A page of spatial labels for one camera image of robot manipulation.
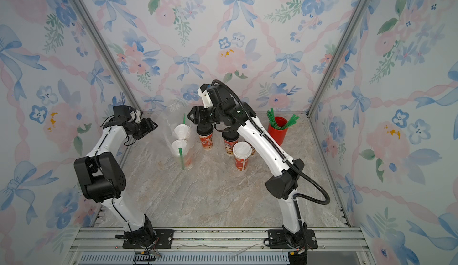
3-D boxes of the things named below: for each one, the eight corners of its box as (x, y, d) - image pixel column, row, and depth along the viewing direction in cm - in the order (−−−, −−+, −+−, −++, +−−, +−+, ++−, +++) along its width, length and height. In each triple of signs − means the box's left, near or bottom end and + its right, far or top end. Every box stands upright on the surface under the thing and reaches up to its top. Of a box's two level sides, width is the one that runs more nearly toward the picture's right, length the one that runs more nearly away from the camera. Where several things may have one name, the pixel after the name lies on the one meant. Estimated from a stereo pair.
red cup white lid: (232, 173, 95) (233, 156, 81) (232, 160, 100) (233, 141, 86) (249, 173, 95) (252, 156, 81) (248, 160, 100) (251, 141, 86)
